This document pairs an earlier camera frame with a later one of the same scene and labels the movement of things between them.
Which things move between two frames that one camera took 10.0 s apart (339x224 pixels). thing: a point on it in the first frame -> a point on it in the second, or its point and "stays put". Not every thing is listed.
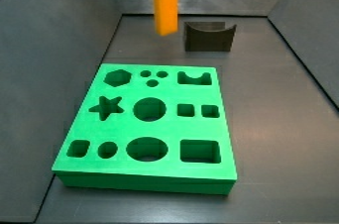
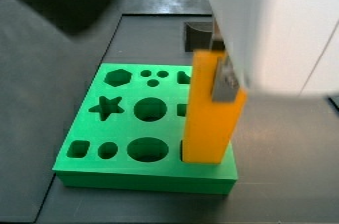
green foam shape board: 151,134 stays put
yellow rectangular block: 166,2 -> 211,120
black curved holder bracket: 208,36 stays put
